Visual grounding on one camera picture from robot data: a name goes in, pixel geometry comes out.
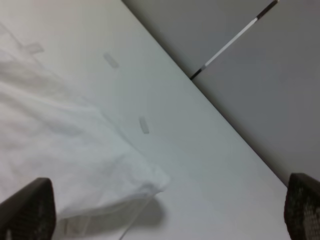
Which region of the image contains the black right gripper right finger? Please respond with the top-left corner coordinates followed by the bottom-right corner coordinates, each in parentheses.
top-left (284, 173), bottom-right (320, 240)

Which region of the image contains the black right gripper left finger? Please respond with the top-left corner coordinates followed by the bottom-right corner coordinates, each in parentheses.
top-left (0, 178), bottom-right (57, 240)

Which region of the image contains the white short sleeve shirt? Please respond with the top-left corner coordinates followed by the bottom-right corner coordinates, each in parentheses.
top-left (0, 22), bottom-right (171, 237)

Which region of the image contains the clear tape strip middle right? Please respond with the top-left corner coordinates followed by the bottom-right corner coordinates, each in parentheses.
top-left (139, 116), bottom-right (150, 134)

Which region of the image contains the clear tape strip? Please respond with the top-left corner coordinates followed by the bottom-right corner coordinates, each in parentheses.
top-left (103, 52), bottom-right (119, 69)
top-left (139, 116), bottom-right (150, 134)

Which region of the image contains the clear tape strip upper right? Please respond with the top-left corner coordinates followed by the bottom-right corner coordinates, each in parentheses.
top-left (103, 52), bottom-right (119, 69)

